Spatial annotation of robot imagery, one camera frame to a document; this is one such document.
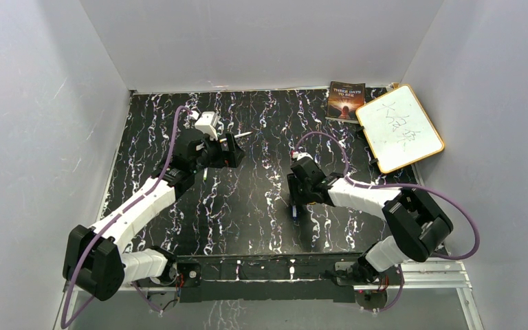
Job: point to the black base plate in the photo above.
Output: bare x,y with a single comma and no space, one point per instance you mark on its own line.
308,276

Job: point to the white board wooden frame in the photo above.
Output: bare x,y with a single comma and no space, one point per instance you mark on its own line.
398,129

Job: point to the aluminium frame rail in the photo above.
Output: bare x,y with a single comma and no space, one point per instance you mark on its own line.
436,273

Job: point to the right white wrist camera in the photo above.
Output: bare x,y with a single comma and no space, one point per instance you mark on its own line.
295,156

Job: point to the blue pen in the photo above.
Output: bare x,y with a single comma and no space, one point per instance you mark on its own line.
294,212

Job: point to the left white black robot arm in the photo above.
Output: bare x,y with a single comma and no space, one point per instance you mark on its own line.
96,259

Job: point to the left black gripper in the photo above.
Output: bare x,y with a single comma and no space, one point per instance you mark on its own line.
230,159

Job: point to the orange tipped white pen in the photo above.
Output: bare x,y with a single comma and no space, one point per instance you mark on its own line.
237,136

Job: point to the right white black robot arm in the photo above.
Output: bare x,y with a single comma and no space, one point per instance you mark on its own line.
416,222

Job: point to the brown book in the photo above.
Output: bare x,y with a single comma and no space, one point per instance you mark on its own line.
343,100

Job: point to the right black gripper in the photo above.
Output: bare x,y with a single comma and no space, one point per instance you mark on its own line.
295,199

